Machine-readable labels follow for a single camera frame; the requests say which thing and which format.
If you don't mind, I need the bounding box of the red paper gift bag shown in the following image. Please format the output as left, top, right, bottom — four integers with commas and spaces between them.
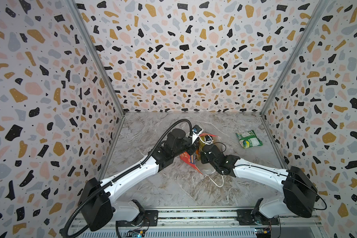
179, 133, 227, 187

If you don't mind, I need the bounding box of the left black corrugated cable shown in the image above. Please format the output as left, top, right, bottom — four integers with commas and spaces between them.
60, 118, 193, 238

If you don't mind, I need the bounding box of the green snack packet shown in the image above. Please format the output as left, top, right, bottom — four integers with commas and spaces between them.
236, 130, 263, 149

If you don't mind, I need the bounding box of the left green circuit board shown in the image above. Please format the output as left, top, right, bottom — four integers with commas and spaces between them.
126, 230, 145, 238

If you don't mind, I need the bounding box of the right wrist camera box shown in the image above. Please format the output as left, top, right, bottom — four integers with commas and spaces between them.
203, 135, 214, 145

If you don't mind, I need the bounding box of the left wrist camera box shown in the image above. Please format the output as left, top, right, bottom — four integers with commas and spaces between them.
192, 125, 203, 136

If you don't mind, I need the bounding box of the green circuit board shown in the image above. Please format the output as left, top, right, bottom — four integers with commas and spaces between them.
126, 230, 145, 238
254, 228, 271, 238

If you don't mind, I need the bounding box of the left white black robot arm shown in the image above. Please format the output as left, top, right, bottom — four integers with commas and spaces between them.
79, 126, 203, 232

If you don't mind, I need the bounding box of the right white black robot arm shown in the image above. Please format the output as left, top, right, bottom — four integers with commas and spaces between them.
201, 144, 317, 224

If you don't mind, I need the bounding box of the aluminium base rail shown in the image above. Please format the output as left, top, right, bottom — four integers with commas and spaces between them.
80, 207, 327, 238

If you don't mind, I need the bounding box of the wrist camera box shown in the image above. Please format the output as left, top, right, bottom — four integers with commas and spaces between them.
192, 125, 203, 136
203, 135, 214, 145

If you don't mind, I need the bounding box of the right green circuit board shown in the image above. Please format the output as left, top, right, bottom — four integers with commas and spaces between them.
254, 228, 271, 238

